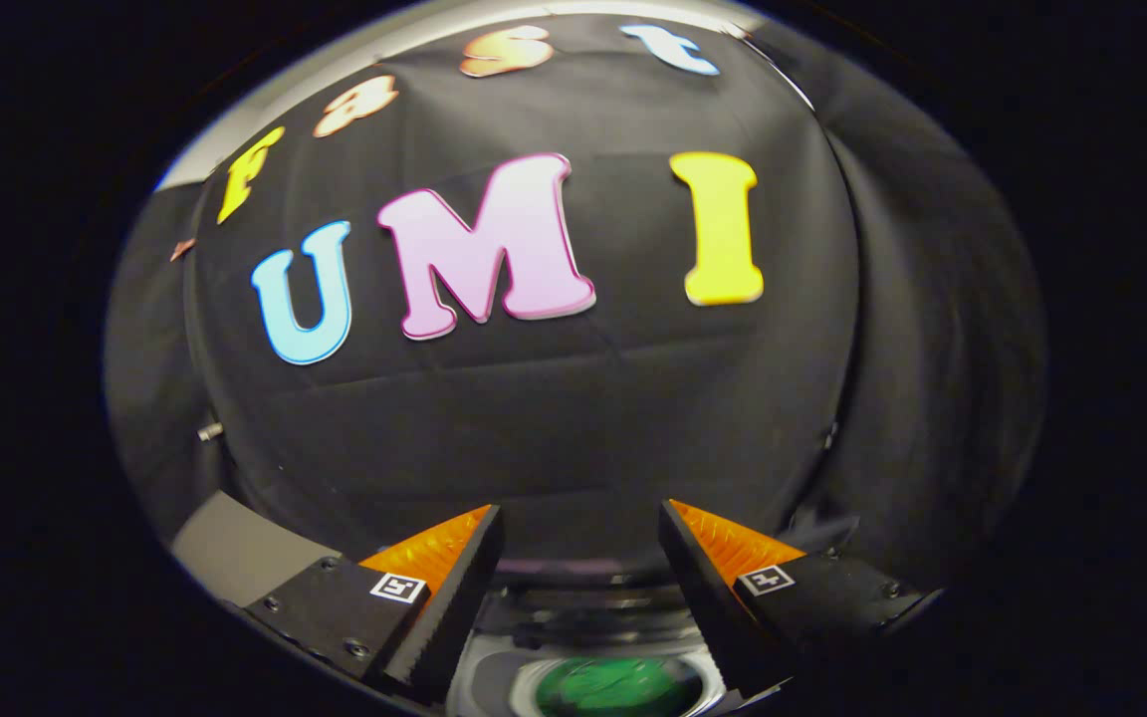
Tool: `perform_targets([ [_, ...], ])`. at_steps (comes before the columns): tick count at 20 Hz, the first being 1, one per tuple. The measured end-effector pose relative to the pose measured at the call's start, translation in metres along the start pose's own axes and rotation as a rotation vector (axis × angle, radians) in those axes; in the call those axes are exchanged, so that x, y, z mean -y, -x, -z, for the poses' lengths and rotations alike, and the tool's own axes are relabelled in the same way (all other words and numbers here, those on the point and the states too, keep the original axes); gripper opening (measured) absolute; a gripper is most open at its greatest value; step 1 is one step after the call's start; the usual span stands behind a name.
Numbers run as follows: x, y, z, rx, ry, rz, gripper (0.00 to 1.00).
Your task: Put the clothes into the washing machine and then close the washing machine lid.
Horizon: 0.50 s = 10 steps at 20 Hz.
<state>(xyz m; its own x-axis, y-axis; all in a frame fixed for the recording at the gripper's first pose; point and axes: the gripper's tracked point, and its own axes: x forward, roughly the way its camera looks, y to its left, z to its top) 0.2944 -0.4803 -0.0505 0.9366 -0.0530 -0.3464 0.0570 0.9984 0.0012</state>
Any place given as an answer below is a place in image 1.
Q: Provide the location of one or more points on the green polo shirt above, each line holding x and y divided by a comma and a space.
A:
618, 689

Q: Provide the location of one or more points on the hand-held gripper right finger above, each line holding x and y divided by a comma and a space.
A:
698, 597

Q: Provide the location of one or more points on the silver clip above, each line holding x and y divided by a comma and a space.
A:
209, 431

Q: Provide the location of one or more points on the black backdrop cloth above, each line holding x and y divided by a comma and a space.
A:
583, 418

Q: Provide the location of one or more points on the grey toy washing machine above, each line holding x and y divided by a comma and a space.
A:
494, 677

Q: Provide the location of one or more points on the copper clip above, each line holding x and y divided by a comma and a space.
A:
182, 247

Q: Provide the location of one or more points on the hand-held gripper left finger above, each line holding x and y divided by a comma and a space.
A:
469, 597

